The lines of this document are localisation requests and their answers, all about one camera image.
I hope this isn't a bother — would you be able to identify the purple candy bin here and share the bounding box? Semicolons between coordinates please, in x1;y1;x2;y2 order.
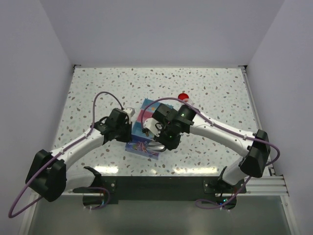
125;140;160;160

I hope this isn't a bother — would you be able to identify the red jar lid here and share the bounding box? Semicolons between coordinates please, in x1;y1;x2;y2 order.
178;93;189;100

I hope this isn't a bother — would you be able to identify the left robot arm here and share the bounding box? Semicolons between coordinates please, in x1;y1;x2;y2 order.
25;108;135;202

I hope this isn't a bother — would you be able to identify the pink candy bin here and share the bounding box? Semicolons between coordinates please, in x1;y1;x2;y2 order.
136;108;156;123

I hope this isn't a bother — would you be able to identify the blue end candy bin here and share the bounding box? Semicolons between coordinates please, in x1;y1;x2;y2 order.
141;98;161;113

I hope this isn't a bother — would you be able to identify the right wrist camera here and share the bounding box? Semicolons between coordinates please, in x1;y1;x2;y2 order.
143;117;163;137

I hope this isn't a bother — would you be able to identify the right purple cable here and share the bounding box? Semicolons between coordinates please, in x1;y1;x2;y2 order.
140;97;281;211

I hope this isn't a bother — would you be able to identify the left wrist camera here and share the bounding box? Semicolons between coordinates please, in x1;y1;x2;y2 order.
124;108;135;120

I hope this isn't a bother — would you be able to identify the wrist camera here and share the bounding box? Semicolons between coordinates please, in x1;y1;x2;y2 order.
124;108;135;120
143;117;163;137

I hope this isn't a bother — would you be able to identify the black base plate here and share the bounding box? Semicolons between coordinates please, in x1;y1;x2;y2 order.
73;176;246;210

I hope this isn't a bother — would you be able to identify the clear plastic jar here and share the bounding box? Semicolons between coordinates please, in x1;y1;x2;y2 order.
183;98;195;106

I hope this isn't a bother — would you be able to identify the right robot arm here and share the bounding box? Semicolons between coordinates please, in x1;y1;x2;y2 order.
143;104;270;192

